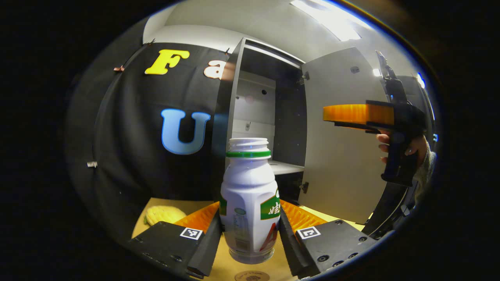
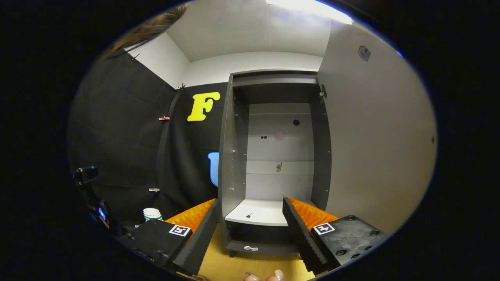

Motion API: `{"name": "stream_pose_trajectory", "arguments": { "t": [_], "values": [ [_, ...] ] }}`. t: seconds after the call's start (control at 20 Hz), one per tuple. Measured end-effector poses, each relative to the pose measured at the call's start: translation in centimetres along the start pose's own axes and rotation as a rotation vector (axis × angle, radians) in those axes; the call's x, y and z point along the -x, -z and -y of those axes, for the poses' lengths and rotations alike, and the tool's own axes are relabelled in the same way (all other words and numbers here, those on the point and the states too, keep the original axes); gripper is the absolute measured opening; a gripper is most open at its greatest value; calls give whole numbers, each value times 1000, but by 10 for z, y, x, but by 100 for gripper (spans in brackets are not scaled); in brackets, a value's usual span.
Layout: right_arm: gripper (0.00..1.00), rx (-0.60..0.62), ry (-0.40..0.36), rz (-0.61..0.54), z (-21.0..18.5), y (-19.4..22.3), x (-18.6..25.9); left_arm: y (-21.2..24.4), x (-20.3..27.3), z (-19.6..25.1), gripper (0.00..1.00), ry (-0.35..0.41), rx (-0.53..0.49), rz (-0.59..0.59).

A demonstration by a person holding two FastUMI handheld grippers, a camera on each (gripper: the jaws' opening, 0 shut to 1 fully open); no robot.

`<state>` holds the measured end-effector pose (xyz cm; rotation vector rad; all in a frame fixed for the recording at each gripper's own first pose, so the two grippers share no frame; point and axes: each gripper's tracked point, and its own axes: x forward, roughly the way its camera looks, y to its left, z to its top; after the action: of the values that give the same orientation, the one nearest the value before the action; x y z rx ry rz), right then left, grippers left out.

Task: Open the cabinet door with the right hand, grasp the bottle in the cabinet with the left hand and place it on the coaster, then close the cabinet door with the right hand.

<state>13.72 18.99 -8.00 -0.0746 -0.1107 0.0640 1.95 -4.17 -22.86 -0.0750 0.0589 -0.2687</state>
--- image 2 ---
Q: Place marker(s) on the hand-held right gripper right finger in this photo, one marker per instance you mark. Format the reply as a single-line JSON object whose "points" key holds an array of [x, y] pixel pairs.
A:
{"points": [[302, 238]]}

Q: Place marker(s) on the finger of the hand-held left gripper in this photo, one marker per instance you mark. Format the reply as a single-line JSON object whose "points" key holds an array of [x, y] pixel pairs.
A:
{"points": [[131, 227]]}

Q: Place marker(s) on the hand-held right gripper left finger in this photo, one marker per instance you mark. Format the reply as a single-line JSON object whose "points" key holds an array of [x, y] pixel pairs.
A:
{"points": [[203, 238]]}

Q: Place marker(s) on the white bottle with green label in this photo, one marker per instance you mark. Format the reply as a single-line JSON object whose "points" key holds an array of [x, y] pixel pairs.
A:
{"points": [[152, 214]]}

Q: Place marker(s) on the dark grey cabinet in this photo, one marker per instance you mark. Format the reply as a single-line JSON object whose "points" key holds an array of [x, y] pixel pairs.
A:
{"points": [[236, 156]]}

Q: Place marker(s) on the grey cabinet door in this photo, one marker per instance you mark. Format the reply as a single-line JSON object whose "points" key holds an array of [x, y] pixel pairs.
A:
{"points": [[379, 136]]}

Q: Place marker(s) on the white cabinet shelf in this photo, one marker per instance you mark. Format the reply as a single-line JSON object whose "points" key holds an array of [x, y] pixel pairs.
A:
{"points": [[258, 212]]}

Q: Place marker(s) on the metal door hinge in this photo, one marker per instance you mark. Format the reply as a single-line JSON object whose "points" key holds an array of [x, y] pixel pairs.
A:
{"points": [[322, 91]]}

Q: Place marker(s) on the black backdrop cloth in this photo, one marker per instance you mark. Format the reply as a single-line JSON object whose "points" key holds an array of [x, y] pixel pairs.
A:
{"points": [[125, 136]]}

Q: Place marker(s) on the black clip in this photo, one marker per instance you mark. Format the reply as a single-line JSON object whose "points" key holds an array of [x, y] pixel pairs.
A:
{"points": [[180, 86], [134, 57]]}

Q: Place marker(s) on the person's hair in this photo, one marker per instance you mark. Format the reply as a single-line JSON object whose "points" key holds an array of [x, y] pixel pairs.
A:
{"points": [[144, 29]]}

